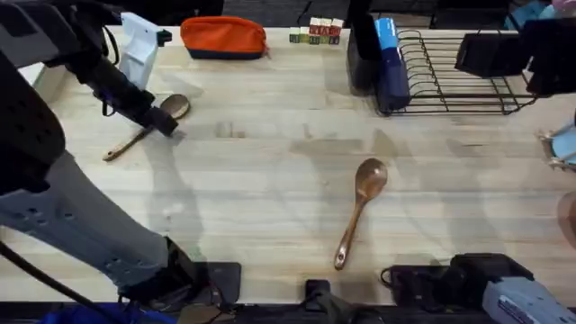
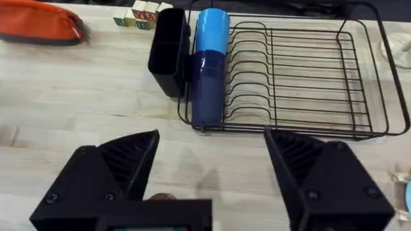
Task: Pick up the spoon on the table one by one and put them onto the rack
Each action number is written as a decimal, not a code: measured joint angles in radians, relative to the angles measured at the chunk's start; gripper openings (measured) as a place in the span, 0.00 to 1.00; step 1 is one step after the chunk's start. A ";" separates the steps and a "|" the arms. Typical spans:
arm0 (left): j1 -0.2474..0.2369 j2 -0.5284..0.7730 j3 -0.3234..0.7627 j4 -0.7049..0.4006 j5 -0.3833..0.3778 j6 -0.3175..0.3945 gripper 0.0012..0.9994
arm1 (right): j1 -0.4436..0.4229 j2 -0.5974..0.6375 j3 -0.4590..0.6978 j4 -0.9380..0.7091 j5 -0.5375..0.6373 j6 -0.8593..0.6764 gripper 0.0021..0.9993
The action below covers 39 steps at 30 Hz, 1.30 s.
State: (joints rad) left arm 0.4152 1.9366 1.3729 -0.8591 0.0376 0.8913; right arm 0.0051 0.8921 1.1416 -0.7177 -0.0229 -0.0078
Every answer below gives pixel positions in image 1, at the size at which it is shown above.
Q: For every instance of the orange zip pouch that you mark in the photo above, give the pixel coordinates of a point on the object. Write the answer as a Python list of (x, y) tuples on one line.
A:
[(222, 36)]

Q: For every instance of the black box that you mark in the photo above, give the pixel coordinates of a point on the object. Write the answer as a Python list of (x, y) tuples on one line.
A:
[(360, 49)]

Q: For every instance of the wooden spoon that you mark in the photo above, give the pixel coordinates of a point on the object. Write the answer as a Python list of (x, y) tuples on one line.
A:
[(370, 180), (175, 105)]

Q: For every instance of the blue cloth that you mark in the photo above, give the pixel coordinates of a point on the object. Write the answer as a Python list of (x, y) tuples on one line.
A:
[(90, 315)]

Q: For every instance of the white and blue tool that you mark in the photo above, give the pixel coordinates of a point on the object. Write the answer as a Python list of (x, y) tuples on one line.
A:
[(137, 49)]

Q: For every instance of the toy blocks on green board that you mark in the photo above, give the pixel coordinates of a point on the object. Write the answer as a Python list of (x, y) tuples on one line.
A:
[(321, 30)]

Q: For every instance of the blue and navy bottle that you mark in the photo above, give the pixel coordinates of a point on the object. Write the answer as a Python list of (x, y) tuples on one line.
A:
[(392, 76)]

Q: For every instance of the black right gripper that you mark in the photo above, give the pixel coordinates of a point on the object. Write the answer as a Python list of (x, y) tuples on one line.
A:
[(510, 55)]

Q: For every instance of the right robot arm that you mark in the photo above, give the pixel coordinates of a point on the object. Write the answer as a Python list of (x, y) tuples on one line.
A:
[(526, 299)]

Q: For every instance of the white box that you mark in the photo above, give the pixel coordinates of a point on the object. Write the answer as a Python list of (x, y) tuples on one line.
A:
[(49, 83)]

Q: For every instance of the pale blue disc tool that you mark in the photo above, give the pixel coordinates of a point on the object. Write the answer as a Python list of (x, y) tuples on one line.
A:
[(566, 144)]

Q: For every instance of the pinkish round object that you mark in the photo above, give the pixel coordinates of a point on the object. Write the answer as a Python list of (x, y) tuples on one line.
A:
[(569, 220)]

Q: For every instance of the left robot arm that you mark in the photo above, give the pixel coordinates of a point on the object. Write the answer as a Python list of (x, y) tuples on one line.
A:
[(90, 234)]

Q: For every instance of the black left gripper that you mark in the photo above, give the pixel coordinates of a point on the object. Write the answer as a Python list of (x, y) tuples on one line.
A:
[(117, 92)]

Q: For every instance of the blue heap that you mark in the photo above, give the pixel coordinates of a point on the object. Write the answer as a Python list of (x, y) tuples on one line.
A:
[(524, 15)]

